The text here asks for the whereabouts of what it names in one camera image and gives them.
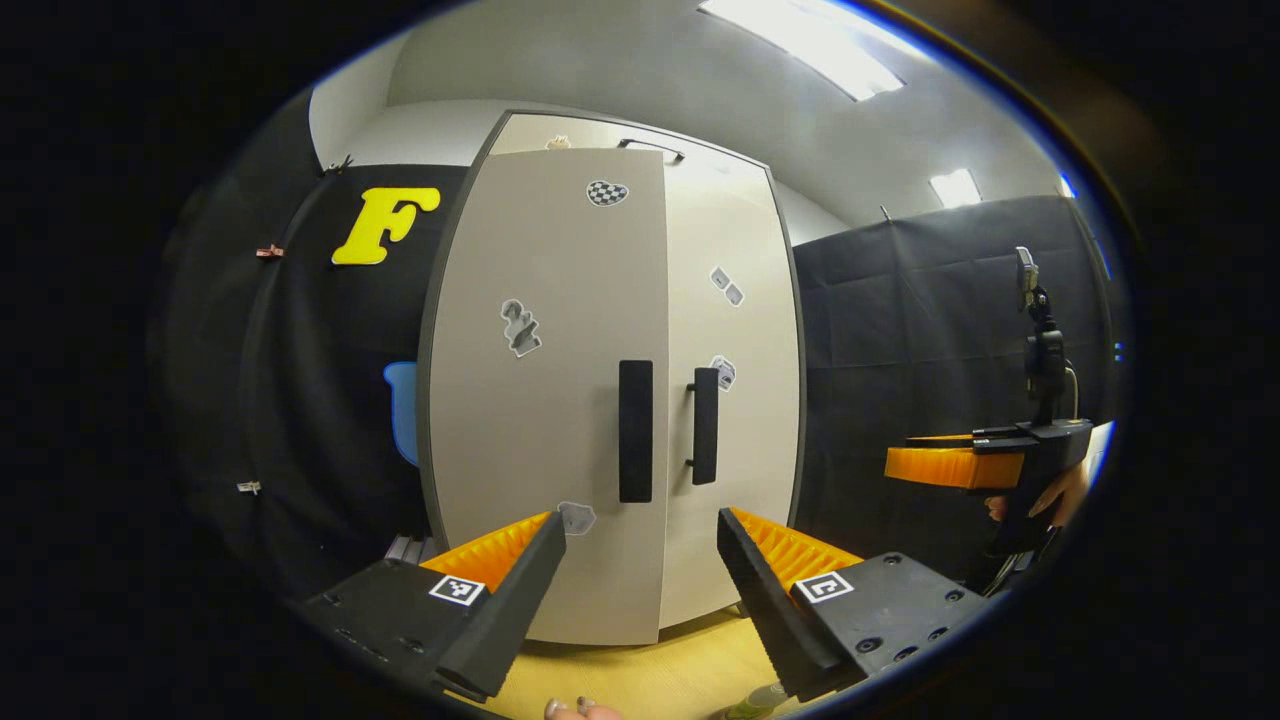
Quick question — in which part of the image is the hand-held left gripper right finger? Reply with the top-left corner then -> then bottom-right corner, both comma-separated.
716,506 -> 991,701

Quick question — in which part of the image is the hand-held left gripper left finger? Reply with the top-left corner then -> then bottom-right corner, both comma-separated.
300,512 -> 567,701

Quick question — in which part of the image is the green label plastic bottle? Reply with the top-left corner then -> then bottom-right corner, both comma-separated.
715,683 -> 791,720

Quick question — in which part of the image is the cabinet door with square stickers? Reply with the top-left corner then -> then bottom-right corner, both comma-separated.
655,160 -> 801,631

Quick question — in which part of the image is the cabinet door with heart sticker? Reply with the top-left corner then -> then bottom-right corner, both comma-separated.
428,148 -> 669,646

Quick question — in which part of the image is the white and grey cabinet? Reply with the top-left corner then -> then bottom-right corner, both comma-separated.
415,108 -> 809,646

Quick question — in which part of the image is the beige cabinet drawer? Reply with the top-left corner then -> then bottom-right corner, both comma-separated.
490,112 -> 771,201

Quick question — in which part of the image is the black backdrop cloth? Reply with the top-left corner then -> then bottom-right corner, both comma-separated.
790,195 -> 1116,591
150,95 -> 471,601

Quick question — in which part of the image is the small ceiling light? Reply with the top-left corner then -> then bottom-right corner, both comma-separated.
930,168 -> 983,209

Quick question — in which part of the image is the black door handle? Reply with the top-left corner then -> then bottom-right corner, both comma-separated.
618,360 -> 654,504
685,367 -> 721,487

